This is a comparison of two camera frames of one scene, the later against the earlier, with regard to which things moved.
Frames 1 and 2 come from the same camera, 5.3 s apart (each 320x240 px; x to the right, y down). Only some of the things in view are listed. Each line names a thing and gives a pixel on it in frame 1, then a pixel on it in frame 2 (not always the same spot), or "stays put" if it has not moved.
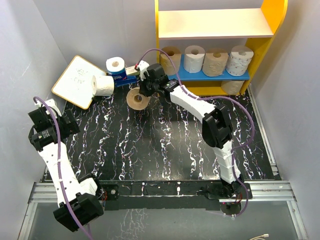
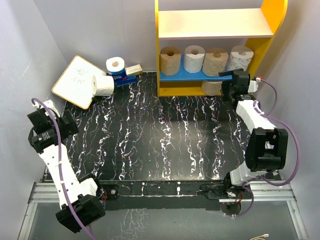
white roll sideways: (102, 85) stays put
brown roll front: (175, 53) stays put
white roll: (193, 58) stays put
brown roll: (130, 99) → (212, 88)
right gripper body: (149, 87) → (227, 90)
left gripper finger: (71, 125) stays put
